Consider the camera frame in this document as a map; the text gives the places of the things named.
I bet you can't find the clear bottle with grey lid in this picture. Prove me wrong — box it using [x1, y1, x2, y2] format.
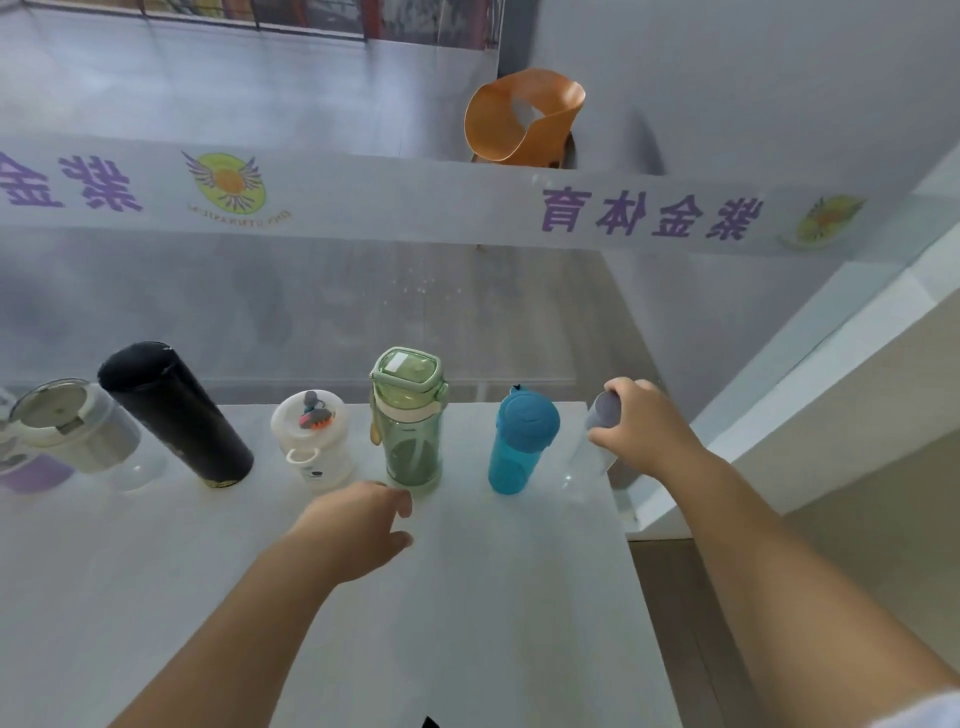
[6, 377, 168, 494]

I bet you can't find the clear bottle with purple base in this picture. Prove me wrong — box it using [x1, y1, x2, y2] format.
[0, 388, 77, 496]

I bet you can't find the orange curved chair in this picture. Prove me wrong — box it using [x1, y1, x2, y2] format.
[463, 68, 587, 170]

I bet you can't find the small white lidded bottle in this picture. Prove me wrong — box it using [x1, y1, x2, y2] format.
[270, 388, 356, 489]

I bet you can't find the black thermos bottle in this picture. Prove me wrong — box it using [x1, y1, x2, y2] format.
[97, 341, 255, 490]

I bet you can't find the blue plastic water bottle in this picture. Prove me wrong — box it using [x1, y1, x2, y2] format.
[487, 385, 562, 497]

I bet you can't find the green plastic water bottle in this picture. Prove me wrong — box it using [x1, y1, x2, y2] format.
[368, 346, 450, 494]

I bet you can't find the white sleeve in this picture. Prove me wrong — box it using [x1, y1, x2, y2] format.
[870, 688, 960, 728]

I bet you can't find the clear bottle with lilac lid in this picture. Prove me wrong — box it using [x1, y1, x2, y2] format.
[561, 390, 624, 494]

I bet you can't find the person's left hand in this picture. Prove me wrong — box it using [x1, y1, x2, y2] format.
[288, 480, 415, 588]

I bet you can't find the person's right forearm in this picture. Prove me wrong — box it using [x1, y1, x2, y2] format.
[651, 441, 960, 728]

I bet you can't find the person's left forearm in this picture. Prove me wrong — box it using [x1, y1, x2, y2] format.
[108, 534, 340, 728]

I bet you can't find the person's right hand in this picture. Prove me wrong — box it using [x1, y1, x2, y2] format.
[587, 376, 704, 482]

